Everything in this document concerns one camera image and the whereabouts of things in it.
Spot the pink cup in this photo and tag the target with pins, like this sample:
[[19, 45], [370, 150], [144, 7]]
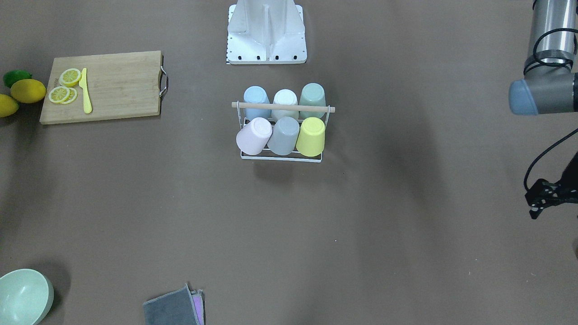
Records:
[[254, 136]]

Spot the green cup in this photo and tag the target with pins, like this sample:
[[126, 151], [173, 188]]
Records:
[[313, 94]]

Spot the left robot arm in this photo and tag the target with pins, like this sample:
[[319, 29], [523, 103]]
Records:
[[549, 84]]

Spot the yellow cup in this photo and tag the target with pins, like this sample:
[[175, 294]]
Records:
[[312, 137]]

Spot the grey cup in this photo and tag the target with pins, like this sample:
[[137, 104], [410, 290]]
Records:
[[284, 136]]

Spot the white cup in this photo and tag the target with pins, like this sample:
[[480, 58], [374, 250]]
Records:
[[285, 97]]

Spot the blue cup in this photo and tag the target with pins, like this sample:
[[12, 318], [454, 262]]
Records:
[[256, 94]]

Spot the grey folded cloth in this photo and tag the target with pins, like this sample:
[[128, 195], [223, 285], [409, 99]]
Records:
[[180, 307]]

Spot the wooden cutting board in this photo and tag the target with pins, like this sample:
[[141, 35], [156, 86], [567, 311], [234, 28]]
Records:
[[120, 86]]

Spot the yellow plastic knife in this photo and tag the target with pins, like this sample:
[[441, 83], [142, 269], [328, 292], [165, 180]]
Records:
[[83, 83]]

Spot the lemon slice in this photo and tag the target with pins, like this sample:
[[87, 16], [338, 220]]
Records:
[[72, 96], [70, 77], [59, 94]]

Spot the whole yellow lemon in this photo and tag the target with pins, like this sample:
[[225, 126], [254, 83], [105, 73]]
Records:
[[8, 105], [28, 91]]

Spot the green lime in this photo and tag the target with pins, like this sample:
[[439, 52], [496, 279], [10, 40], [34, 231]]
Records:
[[13, 76]]

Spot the green bowl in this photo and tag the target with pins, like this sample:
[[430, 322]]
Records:
[[26, 297]]

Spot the white wire cup holder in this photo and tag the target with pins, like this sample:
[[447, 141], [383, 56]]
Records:
[[266, 154]]

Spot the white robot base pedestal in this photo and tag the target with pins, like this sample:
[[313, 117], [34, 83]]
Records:
[[266, 32]]

